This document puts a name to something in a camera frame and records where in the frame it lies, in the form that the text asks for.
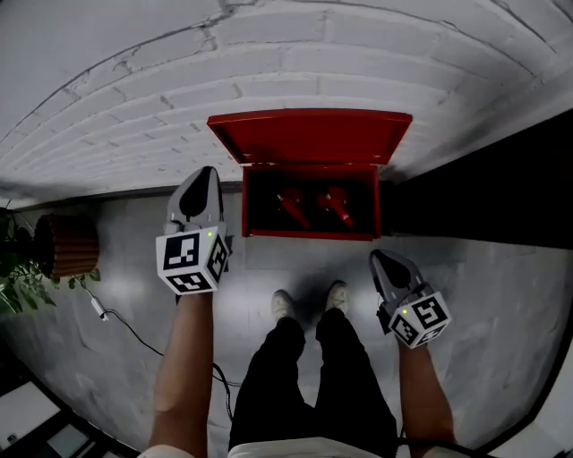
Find brown ribbed plant pot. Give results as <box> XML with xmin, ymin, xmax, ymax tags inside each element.
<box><xmin>34</xmin><ymin>213</ymin><xmax>100</xmax><ymax>279</ymax></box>

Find black floor cable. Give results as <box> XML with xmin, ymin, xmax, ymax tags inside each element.
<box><xmin>106</xmin><ymin>309</ymin><xmax>246</xmax><ymax>424</ymax></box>

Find white power adapter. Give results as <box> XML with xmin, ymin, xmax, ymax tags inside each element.
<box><xmin>90</xmin><ymin>296</ymin><xmax>111</xmax><ymax>323</ymax></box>

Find red tool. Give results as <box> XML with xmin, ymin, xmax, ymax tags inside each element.
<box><xmin>274</xmin><ymin>187</ymin><xmax>312</xmax><ymax>230</ymax></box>
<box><xmin>315</xmin><ymin>186</ymin><xmax>356</xmax><ymax>229</ymax></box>

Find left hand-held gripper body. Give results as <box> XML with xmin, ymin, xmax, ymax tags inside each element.
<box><xmin>155</xmin><ymin>213</ymin><xmax>232</xmax><ymax>297</ymax></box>

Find person's right white shoe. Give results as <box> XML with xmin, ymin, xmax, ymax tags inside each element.
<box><xmin>323</xmin><ymin>280</ymin><xmax>351</xmax><ymax>313</ymax></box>

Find red box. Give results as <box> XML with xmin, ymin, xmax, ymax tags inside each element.
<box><xmin>241</xmin><ymin>162</ymin><xmax>382</xmax><ymax>242</ymax></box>

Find green leafy potted plant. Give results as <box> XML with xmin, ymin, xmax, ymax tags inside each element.
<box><xmin>0</xmin><ymin>203</ymin><xmax>102</xmax><ymax>317</ymax></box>

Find person's left forearm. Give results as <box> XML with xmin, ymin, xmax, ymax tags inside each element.
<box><xmin>149</xmin><ymin>291</ymin><xmax>215</xmax><ymax>454</ymax></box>

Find person's left white shoe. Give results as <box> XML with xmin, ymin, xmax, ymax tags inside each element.
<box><xmin>271</xmin><ymin>288</ymin><xmax>297</xmax><ymax>323</ymax></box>

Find red toolbox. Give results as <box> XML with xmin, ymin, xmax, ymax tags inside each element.
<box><xmin>206</xmin><ymin>107</ymin><xmax>414</xmax><ymax>168</ymax></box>

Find person's black trousers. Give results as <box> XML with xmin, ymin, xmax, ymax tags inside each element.
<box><xmin>227</xmin><ymin>307</ymin><xmax>400</xmax><ymax>452</ymax></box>

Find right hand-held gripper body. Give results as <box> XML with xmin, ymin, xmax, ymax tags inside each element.
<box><xmin>374</xmin><ymin>280</ymin><xmax>453</xmax><ymax>350</ymax></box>

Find person's white shoe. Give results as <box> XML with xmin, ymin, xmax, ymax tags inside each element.
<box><xmin>271</xmin><ymin>288</ymin><xmax>297</xmax><ymax>323</ymax></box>
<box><xmin>323</xmin><ymin>280</ymin><xmax>351</xmax><ymax>313</ymax></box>

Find person's right forearm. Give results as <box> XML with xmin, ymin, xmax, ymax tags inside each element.
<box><xmin>395</xmin><ymin>340</ymin><xmax>457</xmax><ymax>447</ymax></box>

